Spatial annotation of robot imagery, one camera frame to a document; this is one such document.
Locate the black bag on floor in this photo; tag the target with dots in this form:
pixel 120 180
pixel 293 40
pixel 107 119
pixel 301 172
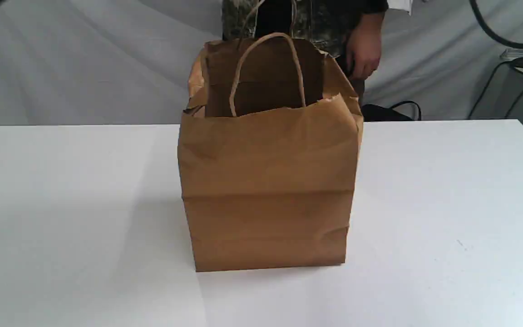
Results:
pixel 376 113

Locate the brown paper bag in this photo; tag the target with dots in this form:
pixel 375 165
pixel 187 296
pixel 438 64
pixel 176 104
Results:
pixel 267 153

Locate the person's right hand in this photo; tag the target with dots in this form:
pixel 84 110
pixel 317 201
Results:
pixel 363 51

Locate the person in camouflage shirt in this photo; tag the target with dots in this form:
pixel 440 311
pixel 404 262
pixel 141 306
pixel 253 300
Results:
pixel 327 24

